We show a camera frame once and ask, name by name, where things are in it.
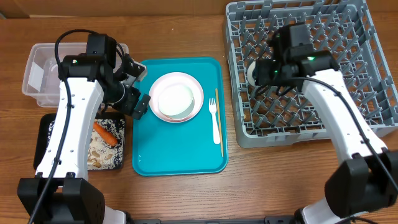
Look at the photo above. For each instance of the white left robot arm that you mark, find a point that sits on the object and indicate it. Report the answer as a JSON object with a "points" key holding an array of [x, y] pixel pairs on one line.
{"points": [[102, 76]]}

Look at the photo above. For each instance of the grey dishwasher rack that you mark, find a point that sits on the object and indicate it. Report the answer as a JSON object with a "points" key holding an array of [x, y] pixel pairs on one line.
{"points": [[346, 29]]}

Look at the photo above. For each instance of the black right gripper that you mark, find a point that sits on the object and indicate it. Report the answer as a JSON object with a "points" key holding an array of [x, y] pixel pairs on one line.
{"points": [[259, 74]]}

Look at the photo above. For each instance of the wooden chopstick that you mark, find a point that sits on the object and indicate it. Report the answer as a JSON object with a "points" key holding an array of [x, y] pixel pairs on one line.
{"points": [[219, 121]]}

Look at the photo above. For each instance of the white bowl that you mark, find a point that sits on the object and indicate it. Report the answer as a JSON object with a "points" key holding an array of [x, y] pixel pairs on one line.
{"points": [[176, 101]]}

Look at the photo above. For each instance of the clear plastic bin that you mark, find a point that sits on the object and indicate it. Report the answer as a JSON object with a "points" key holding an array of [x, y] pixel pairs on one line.
{"points": [[41, 71]]}

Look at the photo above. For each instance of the pink plate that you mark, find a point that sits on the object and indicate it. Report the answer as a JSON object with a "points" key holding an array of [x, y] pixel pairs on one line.
{"points": [[174, 78]]}

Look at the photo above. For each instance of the rice and peanut leftovers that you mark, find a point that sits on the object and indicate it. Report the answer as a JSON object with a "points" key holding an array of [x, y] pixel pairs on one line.
{"points": [[102, 156]]}

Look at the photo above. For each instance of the black plastic tray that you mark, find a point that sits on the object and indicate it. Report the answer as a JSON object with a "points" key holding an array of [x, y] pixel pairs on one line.
{"points": [[45, 130]]}

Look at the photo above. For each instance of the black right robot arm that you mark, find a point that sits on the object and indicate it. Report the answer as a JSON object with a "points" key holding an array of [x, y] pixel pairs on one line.
{"points": [[366, 178]]}

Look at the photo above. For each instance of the white plastic fork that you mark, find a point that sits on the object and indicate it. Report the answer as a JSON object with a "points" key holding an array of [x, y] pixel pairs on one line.
{"points": [[213, 110]]}

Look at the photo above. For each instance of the white plastic cup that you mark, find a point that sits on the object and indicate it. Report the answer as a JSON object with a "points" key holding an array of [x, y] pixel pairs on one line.
{"points": [[250, 72]]}

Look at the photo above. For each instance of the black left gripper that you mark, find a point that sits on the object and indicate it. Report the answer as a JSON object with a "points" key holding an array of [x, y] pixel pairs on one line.
{"points": [[129, 106]]}

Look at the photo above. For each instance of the orange carrot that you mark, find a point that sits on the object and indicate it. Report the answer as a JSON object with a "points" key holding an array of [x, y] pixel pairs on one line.
{"points": [[107, 136]]}

